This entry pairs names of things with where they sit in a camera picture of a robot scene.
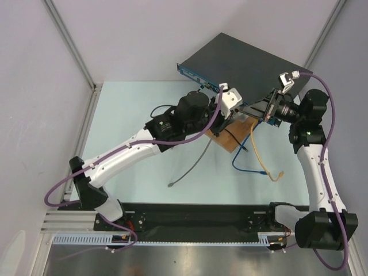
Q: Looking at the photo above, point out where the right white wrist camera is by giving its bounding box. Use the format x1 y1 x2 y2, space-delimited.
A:
278 70 300 95

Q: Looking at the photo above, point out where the left aluminium frame post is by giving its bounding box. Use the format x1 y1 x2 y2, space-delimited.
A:
40 0 104 208

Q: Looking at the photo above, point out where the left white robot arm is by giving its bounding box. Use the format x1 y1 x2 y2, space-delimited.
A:
69 89 243 230

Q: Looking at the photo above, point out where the white slotted cable duct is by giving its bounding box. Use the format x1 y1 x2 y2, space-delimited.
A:
53 231 288 247

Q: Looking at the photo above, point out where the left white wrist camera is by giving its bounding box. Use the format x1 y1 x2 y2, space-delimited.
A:
219 83 243 119

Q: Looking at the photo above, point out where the grey ethernet cable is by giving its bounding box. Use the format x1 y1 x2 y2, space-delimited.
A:
168 137 213 189

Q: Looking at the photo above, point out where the dark network switch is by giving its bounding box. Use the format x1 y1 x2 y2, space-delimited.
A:
176 32 314 127

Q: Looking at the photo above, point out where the yellow ethernet cable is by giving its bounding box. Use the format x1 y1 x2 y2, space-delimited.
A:
250 117 285 182

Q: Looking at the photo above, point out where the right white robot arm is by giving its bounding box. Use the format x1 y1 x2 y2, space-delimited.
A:
239 89 358 251

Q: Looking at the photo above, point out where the wooden board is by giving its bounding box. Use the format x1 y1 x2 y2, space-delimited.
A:
205 117 257 153

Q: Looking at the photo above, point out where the blue ethernet cable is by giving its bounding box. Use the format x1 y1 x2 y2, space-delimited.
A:
231 119 268 176

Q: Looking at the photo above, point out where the short black ethernet cable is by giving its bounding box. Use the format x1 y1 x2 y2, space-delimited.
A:
224 128 250 152

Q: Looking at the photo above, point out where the aluminium frame rail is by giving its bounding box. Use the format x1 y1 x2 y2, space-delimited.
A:
40 209 368 276

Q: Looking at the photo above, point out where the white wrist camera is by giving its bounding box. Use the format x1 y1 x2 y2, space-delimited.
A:
278 70 300 95
219 83 243 119

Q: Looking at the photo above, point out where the aluminium frame post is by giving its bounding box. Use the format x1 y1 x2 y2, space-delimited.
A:
303 0 348 69
40 0 104 208

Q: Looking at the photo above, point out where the right aluminium frame post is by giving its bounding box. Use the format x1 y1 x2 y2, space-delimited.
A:
303 0 348 69

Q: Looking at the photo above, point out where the long black ethernet cable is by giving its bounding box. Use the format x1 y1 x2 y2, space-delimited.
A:
149 85 208 118

